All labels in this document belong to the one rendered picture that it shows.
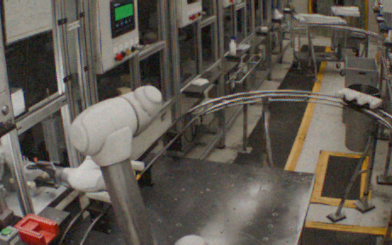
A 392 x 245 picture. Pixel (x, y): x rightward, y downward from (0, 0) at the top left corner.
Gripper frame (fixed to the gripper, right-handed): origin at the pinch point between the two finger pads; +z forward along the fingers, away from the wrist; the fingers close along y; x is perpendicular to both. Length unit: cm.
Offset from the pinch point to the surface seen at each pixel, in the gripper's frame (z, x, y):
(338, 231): -131, -135, -110
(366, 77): -148, -352, -54
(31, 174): -1.6, 3.7, 0.8
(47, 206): -12.9, 9.9, -10.8
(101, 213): -29.8, -7.7, -21.6
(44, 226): -25.6, 27.5, -8.3
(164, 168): -27, -81, -35
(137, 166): -31, -46, -16
